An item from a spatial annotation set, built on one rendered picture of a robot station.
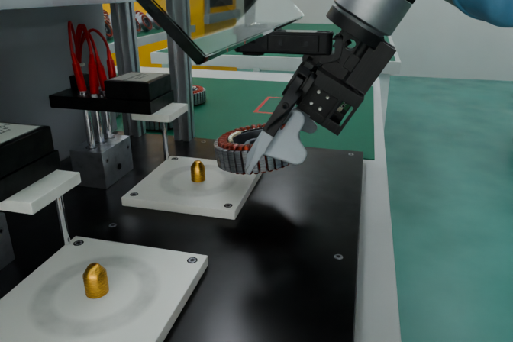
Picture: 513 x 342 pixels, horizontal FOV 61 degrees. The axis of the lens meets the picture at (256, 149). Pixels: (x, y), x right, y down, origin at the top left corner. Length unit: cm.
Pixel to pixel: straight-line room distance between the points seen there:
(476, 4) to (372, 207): 32
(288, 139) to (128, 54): 39
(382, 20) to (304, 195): 24
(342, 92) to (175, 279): 26
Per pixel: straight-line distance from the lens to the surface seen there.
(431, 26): 565
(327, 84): 49
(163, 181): 61
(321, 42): 50
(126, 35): 80
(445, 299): 175
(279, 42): 50
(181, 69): 76
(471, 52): 576
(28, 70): 70
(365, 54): 50
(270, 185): 61
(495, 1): 39
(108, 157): 63
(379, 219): 59
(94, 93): 60
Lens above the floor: 103
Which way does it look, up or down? 21 degrees down
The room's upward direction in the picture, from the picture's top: straight up
